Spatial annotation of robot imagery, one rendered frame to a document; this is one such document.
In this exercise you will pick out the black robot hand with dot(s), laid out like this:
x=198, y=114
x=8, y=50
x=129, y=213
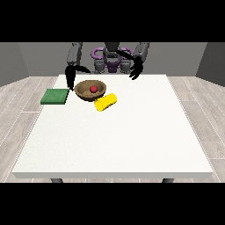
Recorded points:
x=136, y=68
x=69, y=76

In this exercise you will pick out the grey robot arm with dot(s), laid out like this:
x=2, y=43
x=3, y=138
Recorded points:
x=141, y=51
x=74, y=54

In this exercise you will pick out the brown wooden bowl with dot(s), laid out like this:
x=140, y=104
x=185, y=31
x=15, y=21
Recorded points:
x=89, y=90

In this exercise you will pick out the green square pad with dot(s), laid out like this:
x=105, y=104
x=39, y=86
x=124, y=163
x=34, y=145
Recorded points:
x=55, y=96

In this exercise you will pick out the small red ball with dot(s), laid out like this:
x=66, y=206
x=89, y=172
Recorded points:
x=93, y=89

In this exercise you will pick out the grey robot trunk purple rings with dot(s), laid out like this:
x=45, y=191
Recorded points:
x=111, y=63

